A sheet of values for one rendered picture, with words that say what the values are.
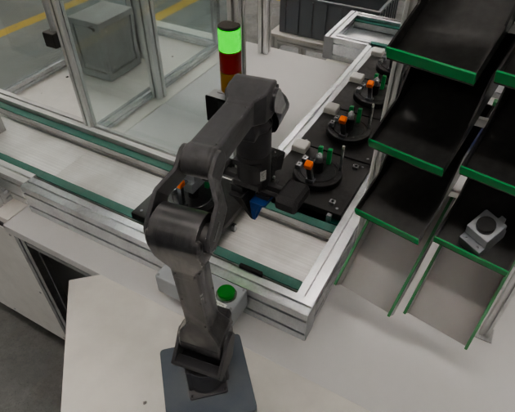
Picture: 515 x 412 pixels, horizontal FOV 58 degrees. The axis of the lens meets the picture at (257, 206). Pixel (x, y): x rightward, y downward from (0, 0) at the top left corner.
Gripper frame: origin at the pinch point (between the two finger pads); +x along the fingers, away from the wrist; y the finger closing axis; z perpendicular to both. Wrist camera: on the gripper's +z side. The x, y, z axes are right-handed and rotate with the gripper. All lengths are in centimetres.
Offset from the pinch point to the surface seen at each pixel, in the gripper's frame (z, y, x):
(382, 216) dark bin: 13.8, -20.3, 5.2
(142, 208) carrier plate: 10.0, 39.7, 28.0
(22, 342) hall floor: -9, 111, 125
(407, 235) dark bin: 10.2, -25.9, 4.1
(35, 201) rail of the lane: 1, 72, 33
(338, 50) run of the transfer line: 136, 35, 34
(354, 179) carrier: 49, -5, 28
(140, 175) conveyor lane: 25, 54, 33
